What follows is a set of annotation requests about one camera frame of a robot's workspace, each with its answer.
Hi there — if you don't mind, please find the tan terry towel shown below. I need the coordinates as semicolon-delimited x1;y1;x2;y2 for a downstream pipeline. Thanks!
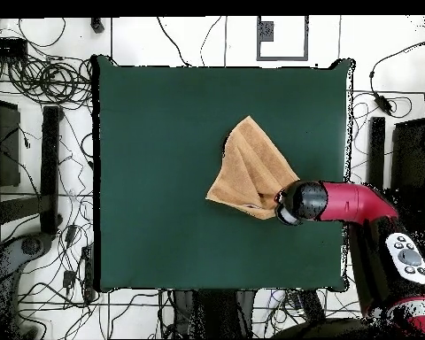
205;115;301;221

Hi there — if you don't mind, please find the black power strip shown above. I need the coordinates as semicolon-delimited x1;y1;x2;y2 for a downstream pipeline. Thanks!
298;289;328;321
81;243;97;302

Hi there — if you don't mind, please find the black stand base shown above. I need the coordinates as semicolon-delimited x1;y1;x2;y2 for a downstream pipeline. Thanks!
0;104;64;236
367;116;387;187

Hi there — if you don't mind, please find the dark green table cloth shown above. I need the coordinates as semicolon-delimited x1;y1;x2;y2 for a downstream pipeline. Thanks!
91;54;357;293

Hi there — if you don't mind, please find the black computer case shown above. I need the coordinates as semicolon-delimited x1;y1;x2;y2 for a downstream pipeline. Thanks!
390;118;425;194
0;97;21;189

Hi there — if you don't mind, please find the black power adapter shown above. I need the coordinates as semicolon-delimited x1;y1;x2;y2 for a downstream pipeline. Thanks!
372;92;393;115

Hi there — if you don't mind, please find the grey office chair base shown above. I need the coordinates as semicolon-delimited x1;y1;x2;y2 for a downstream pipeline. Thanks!
0;231;54;339

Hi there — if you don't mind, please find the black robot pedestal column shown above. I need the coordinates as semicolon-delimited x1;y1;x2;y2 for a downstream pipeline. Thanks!
172;289;258;340

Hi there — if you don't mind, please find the grey square frame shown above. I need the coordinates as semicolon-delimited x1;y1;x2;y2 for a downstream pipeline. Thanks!
256;15;310;62

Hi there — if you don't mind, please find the coiled black cable bundle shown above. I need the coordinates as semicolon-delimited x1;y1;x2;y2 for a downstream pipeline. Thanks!
6;56;93;107

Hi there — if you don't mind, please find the black network switch box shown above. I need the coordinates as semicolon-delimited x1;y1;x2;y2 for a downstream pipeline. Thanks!
0;37;28;59

